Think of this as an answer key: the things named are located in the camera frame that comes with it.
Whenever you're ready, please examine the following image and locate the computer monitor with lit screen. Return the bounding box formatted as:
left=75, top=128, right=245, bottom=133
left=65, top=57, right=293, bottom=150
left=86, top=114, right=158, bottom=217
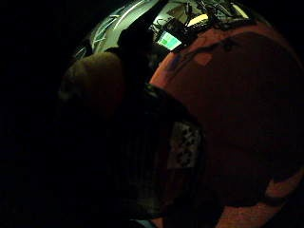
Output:
left=156, top=29, right=183, bottom=52

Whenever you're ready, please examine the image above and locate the black cable bundle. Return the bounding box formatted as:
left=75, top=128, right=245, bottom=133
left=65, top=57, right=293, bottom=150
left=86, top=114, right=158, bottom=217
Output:
left=184, top=0, right=255, bottom=31

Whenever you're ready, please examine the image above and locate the pale yellow flat board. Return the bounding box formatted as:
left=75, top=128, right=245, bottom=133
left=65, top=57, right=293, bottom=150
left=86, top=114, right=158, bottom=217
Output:
left=186, top=13, right=210, bottom=28

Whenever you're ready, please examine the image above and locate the white box with black markings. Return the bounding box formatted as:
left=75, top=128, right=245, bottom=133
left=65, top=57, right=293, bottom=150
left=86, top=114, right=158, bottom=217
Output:
left=168, top=121, right=203, bottom=170

